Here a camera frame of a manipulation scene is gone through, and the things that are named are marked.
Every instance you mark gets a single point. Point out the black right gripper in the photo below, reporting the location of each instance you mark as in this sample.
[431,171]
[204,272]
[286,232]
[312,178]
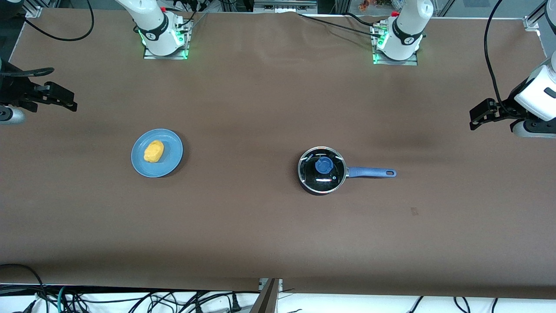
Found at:
[17,92]

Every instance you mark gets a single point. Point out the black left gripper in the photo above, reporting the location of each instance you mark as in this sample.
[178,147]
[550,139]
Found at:
[506,109]

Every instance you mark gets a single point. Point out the yellow potato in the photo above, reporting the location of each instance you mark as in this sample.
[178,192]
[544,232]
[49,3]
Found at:
[153,151]

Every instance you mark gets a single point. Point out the glass lid blue knob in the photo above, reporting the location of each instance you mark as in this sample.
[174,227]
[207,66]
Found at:
[323,165]

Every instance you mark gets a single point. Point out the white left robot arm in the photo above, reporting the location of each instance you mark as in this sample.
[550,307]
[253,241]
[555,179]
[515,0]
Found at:
[408,26]

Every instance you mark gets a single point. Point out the blue round plate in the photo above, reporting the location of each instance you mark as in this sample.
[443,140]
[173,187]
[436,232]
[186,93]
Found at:
[171,154]

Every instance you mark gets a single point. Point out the orange object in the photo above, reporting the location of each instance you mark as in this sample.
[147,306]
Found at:
[367,4]

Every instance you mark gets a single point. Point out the silver metal device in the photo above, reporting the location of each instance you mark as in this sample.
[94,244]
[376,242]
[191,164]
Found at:
[282,5]

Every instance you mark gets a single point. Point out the brown table cover sheet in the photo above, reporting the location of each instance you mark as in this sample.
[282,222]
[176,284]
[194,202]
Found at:
[260,239]

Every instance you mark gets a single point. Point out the black power plug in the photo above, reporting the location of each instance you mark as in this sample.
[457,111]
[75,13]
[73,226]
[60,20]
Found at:
[235,302]

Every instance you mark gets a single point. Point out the aluminium frame corner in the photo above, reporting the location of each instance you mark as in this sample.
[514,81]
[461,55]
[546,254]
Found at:
[533,21]
[34,8]

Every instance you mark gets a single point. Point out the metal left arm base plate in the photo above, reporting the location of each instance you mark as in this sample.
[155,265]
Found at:
[408,62]

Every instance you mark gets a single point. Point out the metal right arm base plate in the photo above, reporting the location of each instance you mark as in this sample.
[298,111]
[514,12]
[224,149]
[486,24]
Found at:
[150,55]

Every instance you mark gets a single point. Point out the aluminium profile post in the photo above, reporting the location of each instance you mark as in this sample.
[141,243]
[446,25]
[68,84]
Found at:
[267,300]

